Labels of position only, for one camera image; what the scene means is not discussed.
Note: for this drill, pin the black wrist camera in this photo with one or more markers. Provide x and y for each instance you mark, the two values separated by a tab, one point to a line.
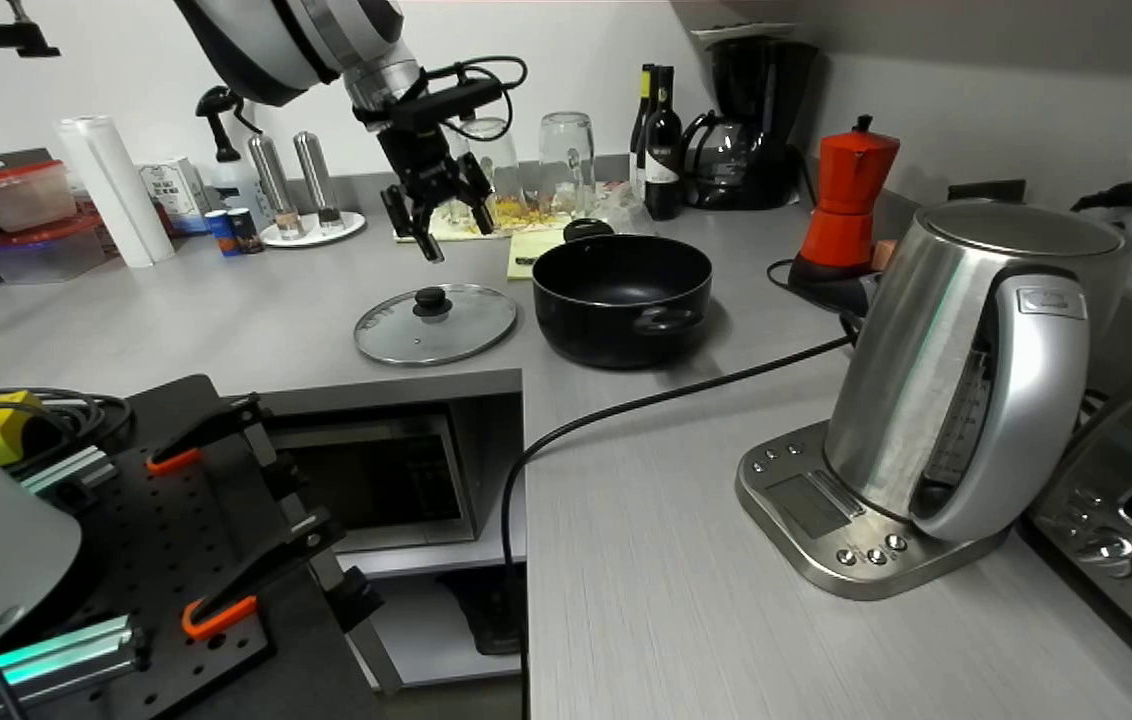
445	101

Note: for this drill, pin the clear spray bottle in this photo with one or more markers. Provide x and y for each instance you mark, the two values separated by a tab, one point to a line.
228	173

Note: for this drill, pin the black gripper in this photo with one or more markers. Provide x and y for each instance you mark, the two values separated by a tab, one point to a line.
428	160

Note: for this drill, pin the red lidded plastic container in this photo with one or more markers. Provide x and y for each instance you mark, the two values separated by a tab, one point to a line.
19	195
48	244

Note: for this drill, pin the stainless steel electric kettle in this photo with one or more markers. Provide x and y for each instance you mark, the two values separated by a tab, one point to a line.
911	374

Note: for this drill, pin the steel shaker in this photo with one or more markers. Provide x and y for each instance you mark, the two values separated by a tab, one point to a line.
271	173
313	173

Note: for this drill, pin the round glass pot lid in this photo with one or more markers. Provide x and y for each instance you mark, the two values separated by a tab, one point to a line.
459	335

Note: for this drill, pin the dark wine bottle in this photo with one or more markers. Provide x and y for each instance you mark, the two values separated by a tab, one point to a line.
666	160

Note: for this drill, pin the white round plate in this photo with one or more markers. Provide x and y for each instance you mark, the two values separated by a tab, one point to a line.
327	234

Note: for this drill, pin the black cooking pot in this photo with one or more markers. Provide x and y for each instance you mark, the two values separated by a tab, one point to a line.
616	343

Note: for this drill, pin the glass coffee carafe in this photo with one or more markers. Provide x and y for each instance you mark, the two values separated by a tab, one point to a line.
717	167

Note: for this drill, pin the yellow plastic connector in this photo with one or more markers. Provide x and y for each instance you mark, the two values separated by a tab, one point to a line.
6	426

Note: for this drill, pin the black electric hot plate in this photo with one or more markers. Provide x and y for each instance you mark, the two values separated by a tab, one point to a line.
824	285

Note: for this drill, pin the red moka pot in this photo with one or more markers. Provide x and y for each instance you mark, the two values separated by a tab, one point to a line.
846	201

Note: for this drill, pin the steel kettle base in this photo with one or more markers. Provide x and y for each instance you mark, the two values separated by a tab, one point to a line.
790	512

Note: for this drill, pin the small blue red can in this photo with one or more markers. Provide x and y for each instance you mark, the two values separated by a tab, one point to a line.
236	228

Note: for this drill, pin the printed dish towel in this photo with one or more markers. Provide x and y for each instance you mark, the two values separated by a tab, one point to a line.
531	209

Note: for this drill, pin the black perforated pegboard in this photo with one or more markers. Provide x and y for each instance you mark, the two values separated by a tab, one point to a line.
178	563

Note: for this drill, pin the orange black bar clamp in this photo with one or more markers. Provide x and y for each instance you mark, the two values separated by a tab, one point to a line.
223	618
227	426

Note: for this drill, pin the small clear jar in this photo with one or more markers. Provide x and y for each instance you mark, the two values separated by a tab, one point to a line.
173	190

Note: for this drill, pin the black coffee maker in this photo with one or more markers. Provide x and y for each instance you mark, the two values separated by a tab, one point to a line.
768	86

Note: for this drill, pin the aluminium extrusion bar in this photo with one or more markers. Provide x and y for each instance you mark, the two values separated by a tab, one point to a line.
65	469
57	660

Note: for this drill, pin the yellow cloth mat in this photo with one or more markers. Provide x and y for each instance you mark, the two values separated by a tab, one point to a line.
526	255

